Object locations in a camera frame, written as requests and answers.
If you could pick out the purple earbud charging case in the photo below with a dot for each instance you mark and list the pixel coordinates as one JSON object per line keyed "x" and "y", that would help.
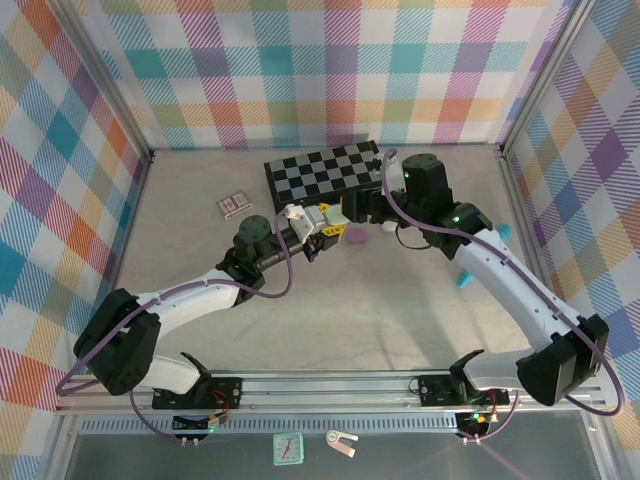
{"x": 359, "y": 236}

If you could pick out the white earbud charging case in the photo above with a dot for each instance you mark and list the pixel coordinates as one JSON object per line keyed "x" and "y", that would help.
{"x": 389, "y": 228}

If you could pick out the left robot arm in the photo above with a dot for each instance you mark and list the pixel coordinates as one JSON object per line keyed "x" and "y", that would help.
{"x": 190, "y": 300}

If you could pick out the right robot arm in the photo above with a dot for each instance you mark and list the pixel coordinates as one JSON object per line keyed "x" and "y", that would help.
{"x": 500, "y": 285}

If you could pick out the black folding chessboard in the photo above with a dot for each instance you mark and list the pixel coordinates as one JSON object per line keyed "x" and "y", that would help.
{"x": 310, "y": 175}

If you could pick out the small playing card box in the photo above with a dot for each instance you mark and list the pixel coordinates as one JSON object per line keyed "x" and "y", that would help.
{"x": 234, "y": 204}

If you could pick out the teal cylindrical device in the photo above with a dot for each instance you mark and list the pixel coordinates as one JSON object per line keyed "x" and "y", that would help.
{"x": 506, "y": 232}

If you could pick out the perforated metal strip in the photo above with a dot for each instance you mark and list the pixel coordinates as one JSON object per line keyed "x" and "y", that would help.
{"x": 300, "y": 425}

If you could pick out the white and pink clip tool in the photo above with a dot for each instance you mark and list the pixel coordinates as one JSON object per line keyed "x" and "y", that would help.
{"x": 340, "y": 442}

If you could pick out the teal square clock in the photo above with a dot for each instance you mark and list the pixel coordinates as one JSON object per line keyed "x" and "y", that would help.
{"x": 288, "y": 449}

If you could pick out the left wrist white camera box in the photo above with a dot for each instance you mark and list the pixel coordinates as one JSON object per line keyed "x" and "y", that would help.
{"x": 310, "y": 220}

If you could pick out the aluminium frame side bar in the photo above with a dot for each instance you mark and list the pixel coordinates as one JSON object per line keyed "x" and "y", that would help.
{"x": 520, "y": 210}
{"x": 131, "y": 215}

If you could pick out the aluminium mounting rail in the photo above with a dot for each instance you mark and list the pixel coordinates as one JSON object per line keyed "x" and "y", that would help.
{"x": 325, "y": 390}

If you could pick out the aluminium frame post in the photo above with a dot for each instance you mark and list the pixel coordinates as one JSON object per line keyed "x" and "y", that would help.
{"x": 117, "y": 95}
{"x": 542, "y": 75}

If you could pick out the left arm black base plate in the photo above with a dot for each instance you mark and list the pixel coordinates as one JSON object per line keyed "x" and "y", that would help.
{"x": 225, "y": 392}

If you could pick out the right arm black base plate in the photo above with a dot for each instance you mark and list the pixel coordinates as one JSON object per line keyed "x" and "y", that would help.
{"x": 435, "y": 390}

